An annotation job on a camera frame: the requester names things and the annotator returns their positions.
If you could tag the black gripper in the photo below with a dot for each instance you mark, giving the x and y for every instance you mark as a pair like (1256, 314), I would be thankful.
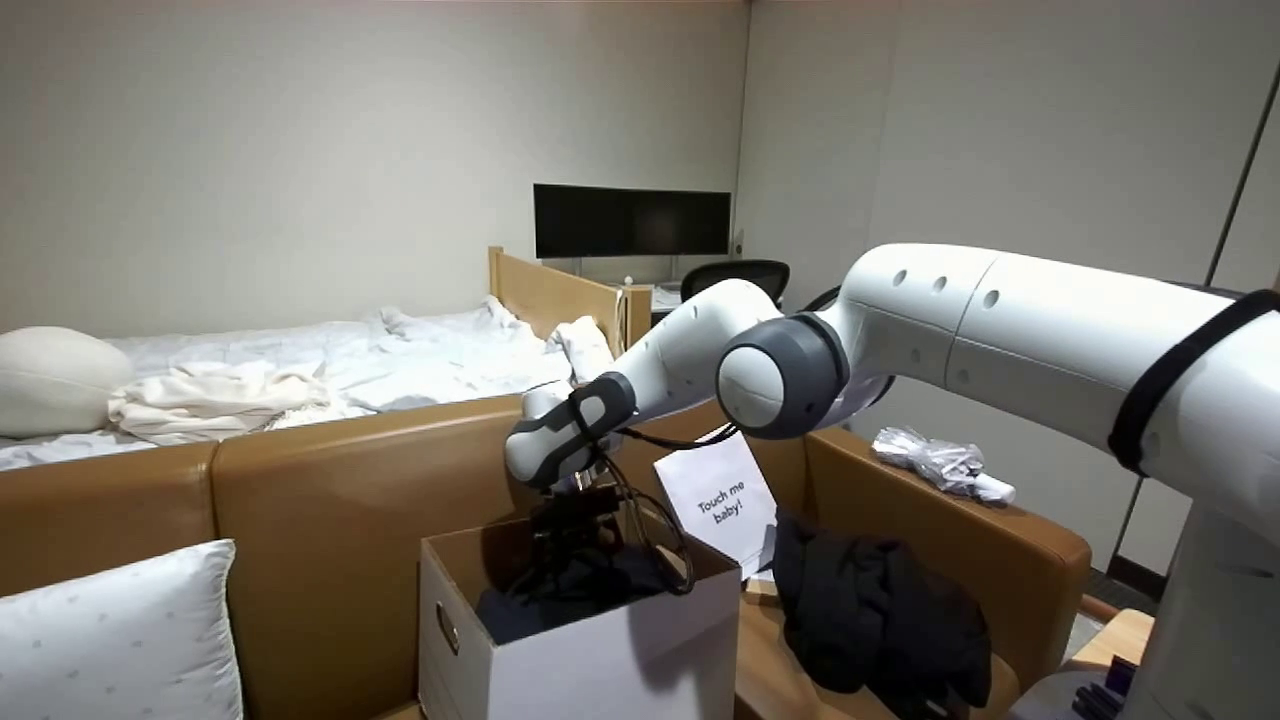
(584, 504)

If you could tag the black garment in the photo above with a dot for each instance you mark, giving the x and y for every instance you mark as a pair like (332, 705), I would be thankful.
(880, 621)

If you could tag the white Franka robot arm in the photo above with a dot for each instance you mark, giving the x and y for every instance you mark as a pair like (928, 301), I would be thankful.
(1040, 333)

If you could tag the cardboard box with white front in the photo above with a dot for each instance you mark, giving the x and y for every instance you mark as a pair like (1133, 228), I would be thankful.
(614, 663)

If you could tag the brown cardboard box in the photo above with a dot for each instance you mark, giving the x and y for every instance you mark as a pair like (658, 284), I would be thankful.
(347, 522)

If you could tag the white paper sign with text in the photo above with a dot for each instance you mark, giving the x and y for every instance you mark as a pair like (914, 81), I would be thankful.
(723, 501)

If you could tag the white bed mattress sheet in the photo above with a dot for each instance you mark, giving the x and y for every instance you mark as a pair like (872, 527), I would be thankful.
(426, 353)

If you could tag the black mesh office chair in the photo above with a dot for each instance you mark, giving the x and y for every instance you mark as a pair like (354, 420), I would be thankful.
(732, 276)

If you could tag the black wide monitor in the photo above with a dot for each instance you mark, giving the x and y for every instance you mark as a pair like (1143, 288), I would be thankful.
(626, 221)

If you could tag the crumpled white blanket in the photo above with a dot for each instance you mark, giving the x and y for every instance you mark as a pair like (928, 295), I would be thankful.
(212, 400)

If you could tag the white square pillow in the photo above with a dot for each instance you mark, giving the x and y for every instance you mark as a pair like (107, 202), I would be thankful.
(115, 642)

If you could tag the round white pillow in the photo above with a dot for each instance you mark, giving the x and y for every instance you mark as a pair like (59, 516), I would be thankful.
(54, 380)

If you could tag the wooden bed frame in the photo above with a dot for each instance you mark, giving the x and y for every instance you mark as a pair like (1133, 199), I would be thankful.
(560, 297)

